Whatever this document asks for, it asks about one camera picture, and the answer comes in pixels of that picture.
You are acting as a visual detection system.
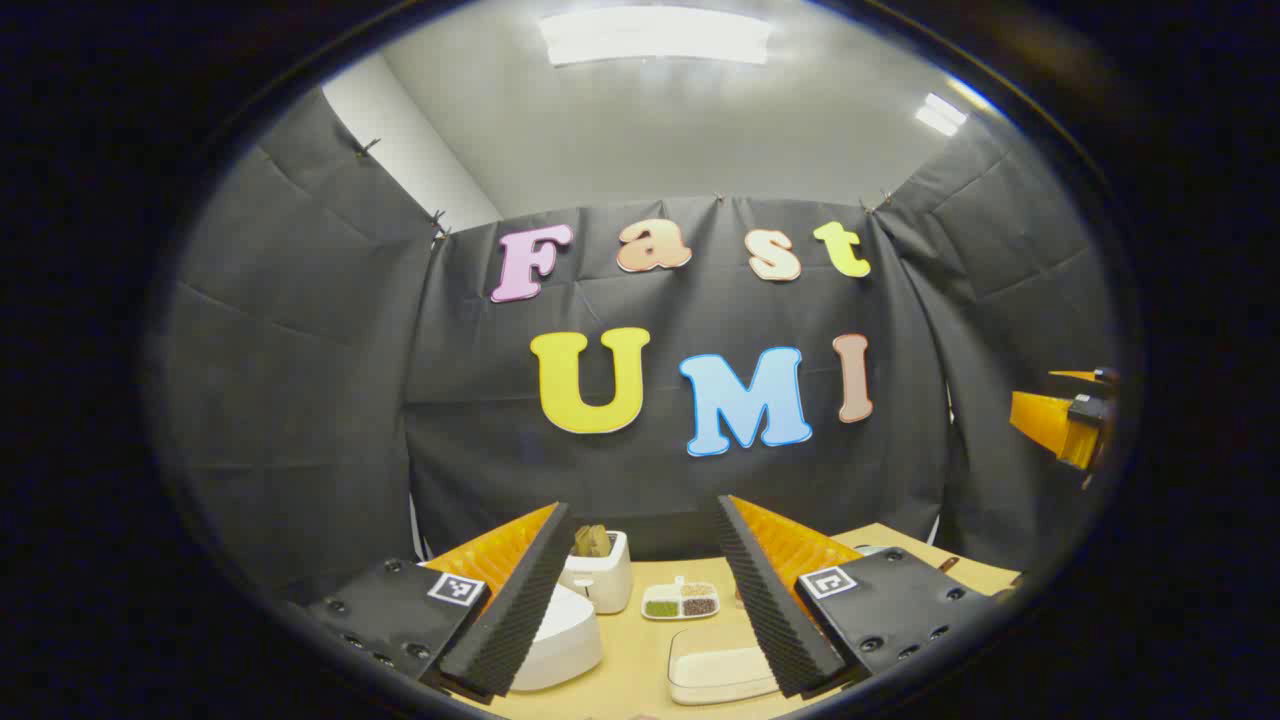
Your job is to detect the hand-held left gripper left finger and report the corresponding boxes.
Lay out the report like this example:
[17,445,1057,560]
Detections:
[305,502,578,703]

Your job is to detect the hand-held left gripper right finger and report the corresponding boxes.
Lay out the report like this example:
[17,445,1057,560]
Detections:
[715,495,1001,699]

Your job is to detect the white rice cooker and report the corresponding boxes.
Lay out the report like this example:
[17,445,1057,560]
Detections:
[510,583,604,693]

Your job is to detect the white rice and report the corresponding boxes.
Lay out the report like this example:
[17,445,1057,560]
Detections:
[675,655,779,701]

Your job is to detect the clear glass tray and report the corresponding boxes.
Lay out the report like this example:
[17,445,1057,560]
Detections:
[667,645,782,706]

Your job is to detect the white toaster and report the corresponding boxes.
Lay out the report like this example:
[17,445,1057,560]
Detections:
[560,530,634,615]

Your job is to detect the white divided dish of beans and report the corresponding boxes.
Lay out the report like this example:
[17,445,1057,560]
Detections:
[641,577,720,621]

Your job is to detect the small ceiling light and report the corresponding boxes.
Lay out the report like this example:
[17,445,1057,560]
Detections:
[915,92,969,138]

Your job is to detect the long ceiling light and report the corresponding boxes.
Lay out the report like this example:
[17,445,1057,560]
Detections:
[538,5,776,68]

